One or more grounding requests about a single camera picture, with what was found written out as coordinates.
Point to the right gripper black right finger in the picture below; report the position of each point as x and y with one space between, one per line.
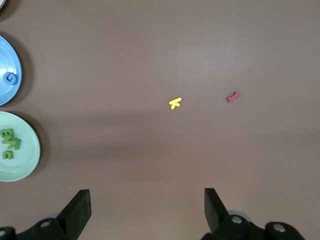
216 217

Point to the blue plate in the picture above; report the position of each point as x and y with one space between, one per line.
10 60

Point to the yellow foam letter K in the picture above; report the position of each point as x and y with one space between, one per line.
174 103

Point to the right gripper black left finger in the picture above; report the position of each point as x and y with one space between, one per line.
75 215

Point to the green foam letter B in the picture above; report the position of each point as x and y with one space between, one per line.
8 132

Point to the beige plate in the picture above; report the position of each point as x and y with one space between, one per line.
1 2

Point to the green foam letter N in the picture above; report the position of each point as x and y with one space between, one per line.
16 144

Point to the blue foam letter G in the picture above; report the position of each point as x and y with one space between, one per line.
7 79

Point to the green foam letter u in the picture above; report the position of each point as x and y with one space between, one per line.
6 155

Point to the green plate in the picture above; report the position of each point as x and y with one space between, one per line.
27 155

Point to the red foam letter I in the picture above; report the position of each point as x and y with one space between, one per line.
233 97

